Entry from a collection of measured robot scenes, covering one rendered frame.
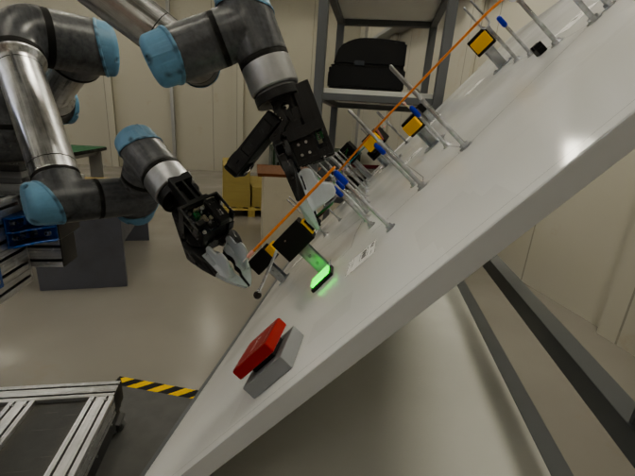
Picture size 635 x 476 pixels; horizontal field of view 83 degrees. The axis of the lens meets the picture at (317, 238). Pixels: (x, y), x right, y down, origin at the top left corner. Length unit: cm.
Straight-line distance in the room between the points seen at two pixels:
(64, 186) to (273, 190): 302
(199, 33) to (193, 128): 934
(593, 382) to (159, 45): 77
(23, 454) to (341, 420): 121
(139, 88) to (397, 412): 977
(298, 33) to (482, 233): 987
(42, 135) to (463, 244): 71
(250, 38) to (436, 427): 72
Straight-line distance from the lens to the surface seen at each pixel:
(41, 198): 74
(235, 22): 58
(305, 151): 55
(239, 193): 519
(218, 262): 61
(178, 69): 59
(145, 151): 71
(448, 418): 82
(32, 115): 83
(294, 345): 37
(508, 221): 26
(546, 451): 84
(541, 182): 27
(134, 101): 1018
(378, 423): 76
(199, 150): 992
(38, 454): 168
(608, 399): 66
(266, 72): 56
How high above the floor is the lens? 132
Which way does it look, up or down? 17 degrees down
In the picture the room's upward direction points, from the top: 4 degrees clockwise
